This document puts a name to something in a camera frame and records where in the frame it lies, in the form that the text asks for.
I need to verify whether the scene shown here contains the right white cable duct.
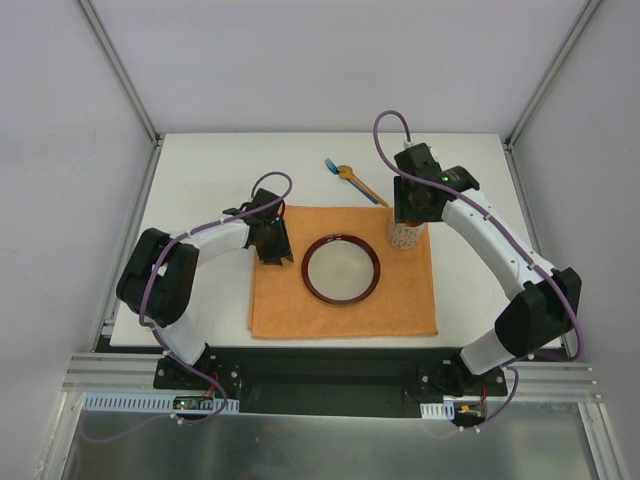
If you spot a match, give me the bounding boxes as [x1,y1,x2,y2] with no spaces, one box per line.
[420,401,455,421]

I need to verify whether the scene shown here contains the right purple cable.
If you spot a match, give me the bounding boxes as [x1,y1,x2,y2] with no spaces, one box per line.
[373,110,587,436]

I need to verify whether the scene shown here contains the right aluminium frame post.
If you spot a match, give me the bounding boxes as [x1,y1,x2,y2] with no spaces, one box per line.
[503,0,605,151]

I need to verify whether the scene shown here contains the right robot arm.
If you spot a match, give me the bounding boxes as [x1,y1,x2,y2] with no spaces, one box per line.
[394,142,582,397]

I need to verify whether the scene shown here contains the orange cloth placemat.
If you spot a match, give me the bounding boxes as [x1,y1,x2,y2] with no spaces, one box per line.
[249,205,437,340]

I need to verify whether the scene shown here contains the white cable duct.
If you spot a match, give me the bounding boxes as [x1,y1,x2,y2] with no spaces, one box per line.
[420,401,455,421]
[83,393,239,415]

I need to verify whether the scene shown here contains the gold spoon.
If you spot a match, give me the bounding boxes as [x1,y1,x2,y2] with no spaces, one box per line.
[337,165,390,208]

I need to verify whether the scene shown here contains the white floral mug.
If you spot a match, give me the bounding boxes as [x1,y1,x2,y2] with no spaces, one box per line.
[387,219,425,250]

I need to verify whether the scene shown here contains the red rimmed plate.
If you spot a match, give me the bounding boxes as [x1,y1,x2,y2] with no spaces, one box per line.
[301,234,381,306]

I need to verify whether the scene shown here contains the aluminium front rail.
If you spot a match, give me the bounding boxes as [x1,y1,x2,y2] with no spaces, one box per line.
[62,353,604,403]

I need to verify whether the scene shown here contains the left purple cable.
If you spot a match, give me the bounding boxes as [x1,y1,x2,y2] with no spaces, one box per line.
[79,172,294,444]

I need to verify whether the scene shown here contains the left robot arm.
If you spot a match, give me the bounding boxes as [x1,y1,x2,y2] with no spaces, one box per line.
[116,188,293,389]

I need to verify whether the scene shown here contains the left aluminium frame post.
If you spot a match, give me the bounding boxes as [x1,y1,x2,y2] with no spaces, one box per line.
[75,0,161,146]

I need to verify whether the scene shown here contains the purple cable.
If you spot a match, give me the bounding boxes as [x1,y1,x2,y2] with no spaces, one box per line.
[79,172,294,444]
[373,110,587,436]

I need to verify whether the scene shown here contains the left white cable duct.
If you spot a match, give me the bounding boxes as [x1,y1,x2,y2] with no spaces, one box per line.
[83,393,239,415]

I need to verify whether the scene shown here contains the aluminium frame post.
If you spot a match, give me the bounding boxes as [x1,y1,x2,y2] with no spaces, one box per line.
[503,0,605,151]
[75,0,161,146]

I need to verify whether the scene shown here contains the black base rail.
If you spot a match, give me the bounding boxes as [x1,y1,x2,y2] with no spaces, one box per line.
[153,347,507,418]

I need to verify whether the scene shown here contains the blue metal fork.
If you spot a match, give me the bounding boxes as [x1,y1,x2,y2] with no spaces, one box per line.
[324,158,379,205]

